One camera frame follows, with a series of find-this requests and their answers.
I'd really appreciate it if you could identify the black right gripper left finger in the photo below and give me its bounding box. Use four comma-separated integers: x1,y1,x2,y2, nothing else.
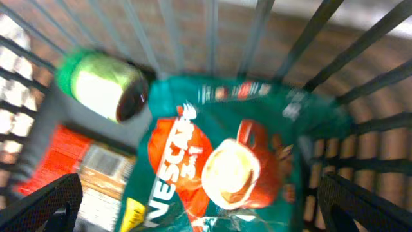
1,173,83,232

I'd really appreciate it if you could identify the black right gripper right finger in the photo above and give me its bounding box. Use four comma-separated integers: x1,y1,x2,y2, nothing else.
317,173,411,231

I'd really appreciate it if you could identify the green Nescafe coffee bag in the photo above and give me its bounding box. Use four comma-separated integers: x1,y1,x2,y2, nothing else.
115,76,353,232

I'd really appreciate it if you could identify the green capped jar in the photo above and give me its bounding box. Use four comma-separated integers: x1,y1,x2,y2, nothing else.
55,48,149,123

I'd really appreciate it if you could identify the grey plastic lattice basket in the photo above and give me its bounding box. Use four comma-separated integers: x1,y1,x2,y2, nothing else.
1,0,411,231

